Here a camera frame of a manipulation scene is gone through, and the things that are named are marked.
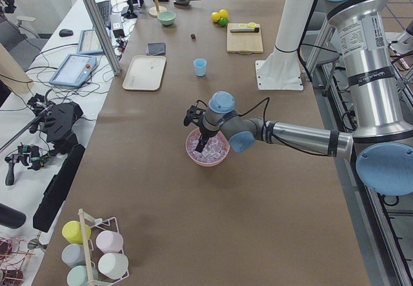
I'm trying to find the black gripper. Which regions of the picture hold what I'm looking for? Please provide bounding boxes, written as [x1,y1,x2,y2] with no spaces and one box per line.
[195,114,217,152]

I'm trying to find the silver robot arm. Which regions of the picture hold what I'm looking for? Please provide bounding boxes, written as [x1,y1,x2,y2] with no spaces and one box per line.
[185,0,412,196]

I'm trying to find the pink bowl of ice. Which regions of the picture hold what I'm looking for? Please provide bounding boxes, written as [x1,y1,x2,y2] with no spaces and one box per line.
[185,129,230,167]

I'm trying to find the light blue plastic cup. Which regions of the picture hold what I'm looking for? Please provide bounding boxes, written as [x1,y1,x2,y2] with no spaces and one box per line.
[193,58,207,77]

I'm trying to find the wooden cup tree stand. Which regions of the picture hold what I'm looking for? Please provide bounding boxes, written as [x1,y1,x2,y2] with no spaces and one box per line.
[148,0,167,17]

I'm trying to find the pink plastic cup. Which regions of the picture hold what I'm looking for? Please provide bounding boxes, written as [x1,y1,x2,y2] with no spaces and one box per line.
[96,230,124,254]

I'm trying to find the steel ice scoop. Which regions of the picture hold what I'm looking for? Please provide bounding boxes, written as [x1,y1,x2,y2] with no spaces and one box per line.
[174,0,201,6]

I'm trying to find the white plastic cup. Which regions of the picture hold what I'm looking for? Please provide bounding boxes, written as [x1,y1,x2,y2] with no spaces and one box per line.
[98,253,128,280]

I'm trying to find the yellow plastic cup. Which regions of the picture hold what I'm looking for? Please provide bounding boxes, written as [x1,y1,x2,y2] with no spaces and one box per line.
[61,221,83,245]

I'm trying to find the grey plastic cup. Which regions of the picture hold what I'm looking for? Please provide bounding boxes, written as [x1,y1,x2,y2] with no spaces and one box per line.
[61,243,86,268]

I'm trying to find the mint plastic cup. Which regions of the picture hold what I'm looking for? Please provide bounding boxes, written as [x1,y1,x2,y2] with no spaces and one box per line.
[66,265,88,286]

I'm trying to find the cream rabbit serving tray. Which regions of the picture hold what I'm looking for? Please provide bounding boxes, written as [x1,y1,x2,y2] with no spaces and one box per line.
[123,56,166,91]

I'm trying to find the grey folded cloth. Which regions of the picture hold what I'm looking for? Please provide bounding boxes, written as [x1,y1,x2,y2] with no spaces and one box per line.
[146,42,166,56]

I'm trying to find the bamboo cutting board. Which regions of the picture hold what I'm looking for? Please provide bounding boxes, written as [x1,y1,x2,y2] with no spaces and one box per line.
[227,23,264,54]

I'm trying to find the green lime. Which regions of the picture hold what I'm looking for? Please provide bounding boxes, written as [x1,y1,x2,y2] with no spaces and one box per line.
[218,17,227,27]

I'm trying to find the yellow lemon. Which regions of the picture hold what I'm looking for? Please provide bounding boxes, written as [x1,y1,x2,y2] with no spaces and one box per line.
[210,12,221,23]
[218,9,229,19]

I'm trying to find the mint green bowl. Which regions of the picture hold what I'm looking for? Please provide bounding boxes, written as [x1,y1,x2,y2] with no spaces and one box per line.
[157,10,176,26]

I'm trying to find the blue teach pendant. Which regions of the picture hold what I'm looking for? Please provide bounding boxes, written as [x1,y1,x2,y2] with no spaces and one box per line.
[49,54,97,88]
[77,29,104,55]

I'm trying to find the black keyboard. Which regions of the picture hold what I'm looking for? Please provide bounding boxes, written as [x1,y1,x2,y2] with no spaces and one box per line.
[96,0,112,28]

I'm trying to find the black computer mouse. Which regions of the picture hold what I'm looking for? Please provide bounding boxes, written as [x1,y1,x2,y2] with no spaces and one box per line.
[59,28,74,37]

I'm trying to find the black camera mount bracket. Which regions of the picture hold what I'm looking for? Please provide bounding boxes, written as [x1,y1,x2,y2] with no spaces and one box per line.
[183,99,207,127]

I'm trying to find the white wire cup rack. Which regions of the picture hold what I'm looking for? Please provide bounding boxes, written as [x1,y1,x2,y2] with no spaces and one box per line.
[77,209,130,285]

